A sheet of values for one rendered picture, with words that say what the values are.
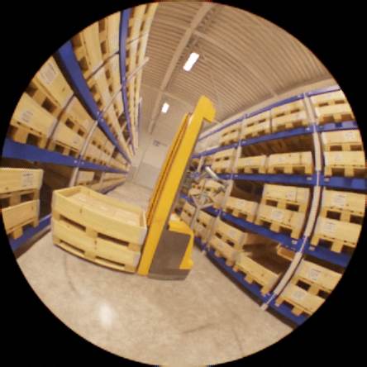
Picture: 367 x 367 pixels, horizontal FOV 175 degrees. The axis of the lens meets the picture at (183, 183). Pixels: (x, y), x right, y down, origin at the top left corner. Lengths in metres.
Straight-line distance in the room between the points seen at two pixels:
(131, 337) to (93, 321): 0.34
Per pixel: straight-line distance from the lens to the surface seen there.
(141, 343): 1.35
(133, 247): 1.46
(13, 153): 1.35
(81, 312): 1.42
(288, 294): 2.00
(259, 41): 6.70
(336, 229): 1.83
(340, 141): 2.24
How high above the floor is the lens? 1.30
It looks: 4 degrees up
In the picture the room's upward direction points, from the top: 20 degrees clockwise
